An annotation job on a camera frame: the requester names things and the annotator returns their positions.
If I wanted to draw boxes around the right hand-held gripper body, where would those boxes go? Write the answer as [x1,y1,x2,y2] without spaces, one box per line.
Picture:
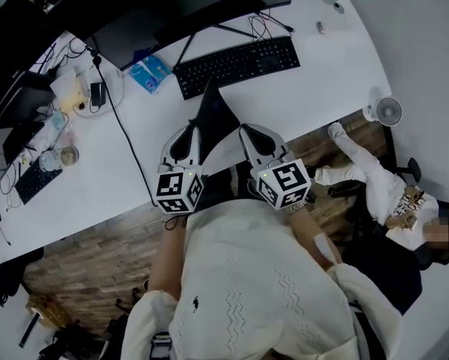
[246,150,312,212]

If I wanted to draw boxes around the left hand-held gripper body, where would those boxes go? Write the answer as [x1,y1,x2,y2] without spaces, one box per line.
[155,157,206,215]

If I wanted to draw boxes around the dark mouse pad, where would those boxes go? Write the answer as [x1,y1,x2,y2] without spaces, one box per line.
[188,75,245,176]

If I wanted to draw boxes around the person's left forearm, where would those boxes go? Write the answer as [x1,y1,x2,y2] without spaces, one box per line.
[148,212,191,296]

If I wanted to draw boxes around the person's right forearm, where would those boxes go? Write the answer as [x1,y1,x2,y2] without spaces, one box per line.
[287,204,344,275]

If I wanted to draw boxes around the person's dark trousers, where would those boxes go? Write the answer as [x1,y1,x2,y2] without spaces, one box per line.
[201,161,256,203]

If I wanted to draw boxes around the white adhesive patch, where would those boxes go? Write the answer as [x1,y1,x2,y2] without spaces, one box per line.
[312,232,337,265]

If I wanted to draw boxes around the blue tissue packet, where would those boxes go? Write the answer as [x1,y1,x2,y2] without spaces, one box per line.
[128,54,173,96]

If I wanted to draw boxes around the black keyboard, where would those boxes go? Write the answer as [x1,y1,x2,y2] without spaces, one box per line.
[14,158,65,206]
[172,35,302,101]

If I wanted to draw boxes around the black power adapter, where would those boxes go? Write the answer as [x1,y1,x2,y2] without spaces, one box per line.
[89,82,107,108]

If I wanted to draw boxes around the glass jar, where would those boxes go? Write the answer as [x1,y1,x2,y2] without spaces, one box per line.
[57,145,80,166]

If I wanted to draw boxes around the person's white knit top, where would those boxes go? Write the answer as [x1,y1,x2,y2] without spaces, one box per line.
[121,196,404,360]

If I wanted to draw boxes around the yellow paper bag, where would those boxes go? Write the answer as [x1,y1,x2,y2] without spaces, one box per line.
[58,88,90,113]

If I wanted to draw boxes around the white desk fan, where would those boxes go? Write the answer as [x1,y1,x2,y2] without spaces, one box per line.
[362,85,403,128]

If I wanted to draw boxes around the clear plastic bottle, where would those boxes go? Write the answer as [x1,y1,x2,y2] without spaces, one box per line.
[38,151,60,173]

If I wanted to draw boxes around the white paper sheet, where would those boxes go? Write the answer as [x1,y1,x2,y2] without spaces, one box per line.
[50,67,89,101]

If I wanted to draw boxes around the brown cardboard box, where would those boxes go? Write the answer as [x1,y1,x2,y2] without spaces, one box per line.
[24,293,72,330]

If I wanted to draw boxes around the black tripod equipment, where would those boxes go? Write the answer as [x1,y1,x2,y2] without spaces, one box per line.
[38,286,130,360]

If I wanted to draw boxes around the black bar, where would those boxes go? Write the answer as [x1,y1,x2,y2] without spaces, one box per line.
[19,312,41,349]

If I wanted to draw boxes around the black power cable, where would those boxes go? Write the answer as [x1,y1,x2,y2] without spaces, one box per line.
[90,49,157,205]

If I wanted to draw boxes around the thin black cable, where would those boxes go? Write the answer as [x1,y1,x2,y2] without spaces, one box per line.
[248,8,296,41]

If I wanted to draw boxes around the grey bag strap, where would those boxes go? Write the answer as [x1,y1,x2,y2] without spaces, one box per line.
[150,331,173,360]

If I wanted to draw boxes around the black shoulder strap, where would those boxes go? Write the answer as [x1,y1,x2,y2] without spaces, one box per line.
[346,298,394,360]

